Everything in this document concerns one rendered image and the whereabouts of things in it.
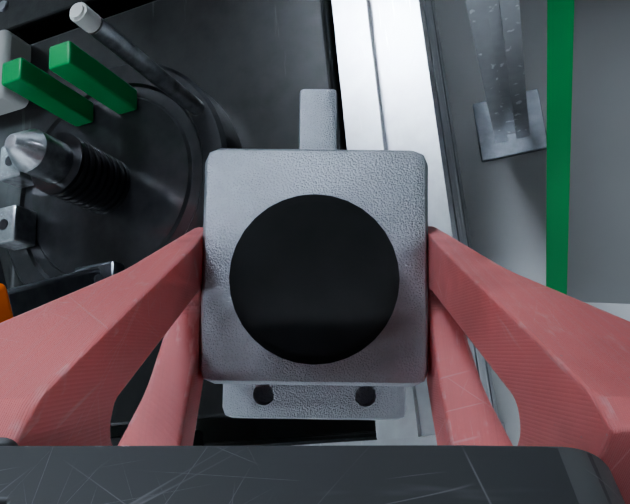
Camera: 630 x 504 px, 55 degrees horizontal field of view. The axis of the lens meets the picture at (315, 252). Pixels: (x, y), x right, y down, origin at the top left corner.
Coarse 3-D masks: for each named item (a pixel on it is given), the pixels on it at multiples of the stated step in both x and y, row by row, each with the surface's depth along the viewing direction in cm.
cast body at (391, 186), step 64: (320, 128) 16; (256, 192) 12; (320, 192) 12; (384, 192) 12; (256, 256) 11; (320, 256) 11; (384, 256) 11; (256, 320) 10; (320, 320) 10; (384, 320) 11; (256, 384) 14; (320, 384) 12; (384, 384) 12
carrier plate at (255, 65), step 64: (192, 0) 34; (256, 0) 33; (320, 0) 31; (192, 64) 34; (256, 64) 32; (320, 64) 31; (0, 128) 38; (256, 128) 31; (0, 192) 37; (0, 256) 36; (128, 384) 31
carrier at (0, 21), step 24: (0, 0) 40; (24, 0) 40; (48, 0) 39; (72, 0) 38; (96, 0) 37; (120, 0) 38; (144, 0) 38; (0, 24) 40; (24, 24) 39; (48, 24) 39; (72, 24) 39
